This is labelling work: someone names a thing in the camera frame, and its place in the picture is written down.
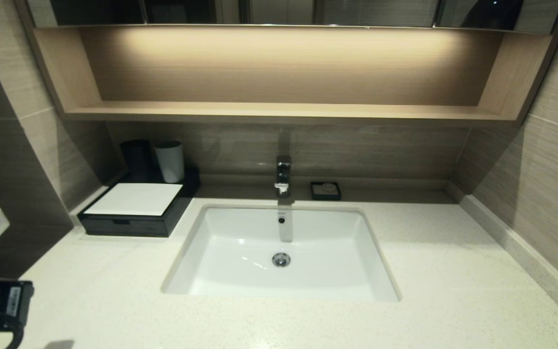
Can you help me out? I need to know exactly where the black cup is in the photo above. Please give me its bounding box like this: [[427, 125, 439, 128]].
[[120, 140, 156, 184]]

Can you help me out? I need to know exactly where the black box with white top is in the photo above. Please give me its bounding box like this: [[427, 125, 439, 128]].
[[77, 167, 201, 238]]

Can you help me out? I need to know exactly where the white cup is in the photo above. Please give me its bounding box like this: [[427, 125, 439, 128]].
[[155, 141, 186, 184]]

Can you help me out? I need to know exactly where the white sink basin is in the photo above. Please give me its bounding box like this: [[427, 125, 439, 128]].
[[161, 204, 402, 303]]

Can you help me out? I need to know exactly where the chrome faucet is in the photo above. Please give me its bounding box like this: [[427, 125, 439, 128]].
[[274, 155, 293, 199]]

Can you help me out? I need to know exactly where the black soap dish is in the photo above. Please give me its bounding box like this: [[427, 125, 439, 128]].
[[310, 182, 342, 201]]

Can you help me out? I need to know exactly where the mirror cabinet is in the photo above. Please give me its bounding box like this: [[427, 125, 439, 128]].
[[22, 0, 558, 32]]

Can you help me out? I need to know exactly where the wooden wall shelf niche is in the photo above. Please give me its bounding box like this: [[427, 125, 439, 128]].
[[13, 22, 558, 127]]

